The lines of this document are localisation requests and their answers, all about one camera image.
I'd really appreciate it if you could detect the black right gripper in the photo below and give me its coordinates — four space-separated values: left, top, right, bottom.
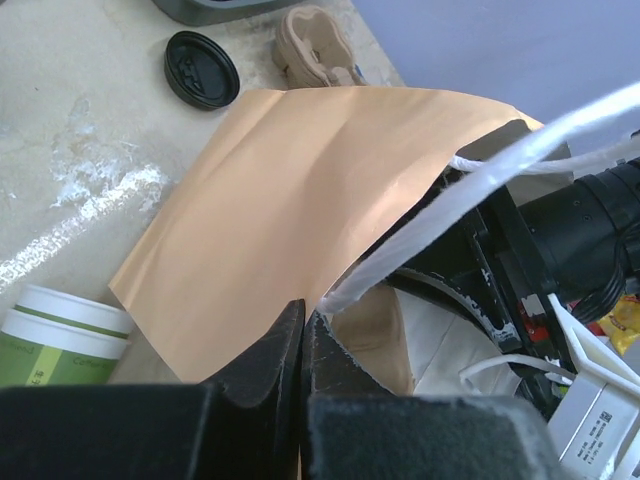
387 159 639 360

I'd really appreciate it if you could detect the grey fruit tray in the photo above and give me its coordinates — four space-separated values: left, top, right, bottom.
153 0 299 27

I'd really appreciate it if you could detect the brown paper bag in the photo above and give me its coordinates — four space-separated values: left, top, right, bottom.
108 79 640 401

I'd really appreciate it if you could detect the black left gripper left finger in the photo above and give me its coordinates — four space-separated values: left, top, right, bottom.
1 300 306 479

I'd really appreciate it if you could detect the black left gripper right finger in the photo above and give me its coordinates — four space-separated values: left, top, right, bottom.
301 314 565 479

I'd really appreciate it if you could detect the brown pulp cup carrier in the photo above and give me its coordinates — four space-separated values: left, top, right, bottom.
272 5 367 89

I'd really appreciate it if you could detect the black coffee cup lid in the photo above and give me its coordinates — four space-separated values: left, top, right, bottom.
163 31 240 111

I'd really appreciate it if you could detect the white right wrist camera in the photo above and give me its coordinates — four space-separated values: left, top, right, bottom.
548 294 639 480

